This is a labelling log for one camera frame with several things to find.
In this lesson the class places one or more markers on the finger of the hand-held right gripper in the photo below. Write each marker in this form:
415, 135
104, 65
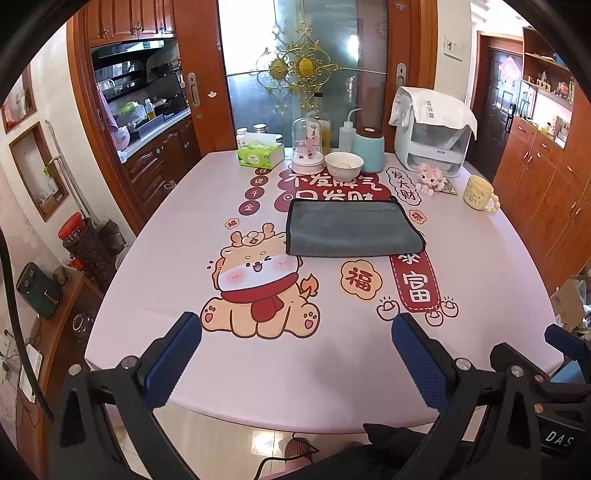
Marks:
510, 354
567, 338

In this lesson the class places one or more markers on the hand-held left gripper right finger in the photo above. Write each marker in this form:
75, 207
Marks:
421, 362

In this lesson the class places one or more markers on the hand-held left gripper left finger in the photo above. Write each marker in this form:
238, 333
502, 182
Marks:
171, 362

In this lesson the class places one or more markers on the grey towel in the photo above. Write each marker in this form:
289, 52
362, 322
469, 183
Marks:
351, 226

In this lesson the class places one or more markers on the cardboard box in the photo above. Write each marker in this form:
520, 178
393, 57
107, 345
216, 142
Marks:
568, 304

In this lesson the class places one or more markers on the dark cloth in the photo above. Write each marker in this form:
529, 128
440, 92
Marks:
388, 438

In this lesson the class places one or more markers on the clear glass jar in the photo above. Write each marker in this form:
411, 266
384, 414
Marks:
84, 325

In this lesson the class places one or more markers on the wooden side cabinet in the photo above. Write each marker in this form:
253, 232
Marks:
64, 332

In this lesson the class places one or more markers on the pink printed tablecloth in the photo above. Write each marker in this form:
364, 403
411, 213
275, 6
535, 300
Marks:
184, 230

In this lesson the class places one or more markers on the red lid storage jar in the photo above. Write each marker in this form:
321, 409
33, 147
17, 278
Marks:
90, 251

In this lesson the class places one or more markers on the white power strip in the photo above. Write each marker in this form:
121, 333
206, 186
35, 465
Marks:
31, 369

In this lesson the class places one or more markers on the dark mesh slipper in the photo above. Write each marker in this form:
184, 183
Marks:
295, 451

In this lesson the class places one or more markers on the yellow mug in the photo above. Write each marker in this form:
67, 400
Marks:
475, 194

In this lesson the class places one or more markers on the clear plastic packet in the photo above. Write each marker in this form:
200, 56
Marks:
449, 188

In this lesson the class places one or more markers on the pink plush toy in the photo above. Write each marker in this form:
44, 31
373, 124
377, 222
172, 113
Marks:
430, 179

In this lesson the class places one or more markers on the wooden kitchen base cabinets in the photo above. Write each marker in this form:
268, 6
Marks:
157, 161

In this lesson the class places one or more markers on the white bowl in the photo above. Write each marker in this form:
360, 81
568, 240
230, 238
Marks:
344, 170

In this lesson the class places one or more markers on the white countertop appliance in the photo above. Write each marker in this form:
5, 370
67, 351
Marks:
431, 154

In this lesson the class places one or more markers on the mint green canister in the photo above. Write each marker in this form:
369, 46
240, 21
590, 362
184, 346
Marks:
368, 150

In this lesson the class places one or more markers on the white mop pole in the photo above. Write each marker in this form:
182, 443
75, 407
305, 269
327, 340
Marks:
64, 170

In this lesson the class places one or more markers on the green tissue box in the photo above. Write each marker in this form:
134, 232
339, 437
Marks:
259, 154

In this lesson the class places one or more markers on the white pill jar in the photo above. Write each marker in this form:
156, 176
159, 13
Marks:
241, 136

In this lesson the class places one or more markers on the white squeeze bottle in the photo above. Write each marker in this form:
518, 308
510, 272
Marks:
346, 136

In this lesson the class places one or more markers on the pink hanging apron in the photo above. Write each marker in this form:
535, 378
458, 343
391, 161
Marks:
115, 129

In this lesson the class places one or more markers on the glass dome ornament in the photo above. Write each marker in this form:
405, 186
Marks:
307, 147

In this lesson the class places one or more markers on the dark wooden door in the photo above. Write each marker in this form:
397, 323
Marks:
496, 101

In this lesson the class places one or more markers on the yellow oil bottle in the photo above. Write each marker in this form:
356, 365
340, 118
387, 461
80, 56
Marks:
326, 134

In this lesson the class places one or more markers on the metal lid jar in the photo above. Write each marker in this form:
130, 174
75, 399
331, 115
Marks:
259, 128

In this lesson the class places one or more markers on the white cloth cover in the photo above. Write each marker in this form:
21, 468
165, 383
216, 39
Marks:
434, 108

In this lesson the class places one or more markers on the gold ornament glass door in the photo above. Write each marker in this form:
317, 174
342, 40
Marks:
304, 64

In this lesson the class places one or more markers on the wooden kitchen upper cabinets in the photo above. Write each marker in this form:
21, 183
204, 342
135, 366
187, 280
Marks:
129, 18

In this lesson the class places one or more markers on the wooden wall cabinet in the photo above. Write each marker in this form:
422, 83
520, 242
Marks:
545, 184

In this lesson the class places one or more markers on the wooden wall niche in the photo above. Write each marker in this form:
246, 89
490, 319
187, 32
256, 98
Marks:
18, 101
39, 170

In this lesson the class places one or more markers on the white wall switch panel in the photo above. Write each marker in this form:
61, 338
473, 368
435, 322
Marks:
453, 48

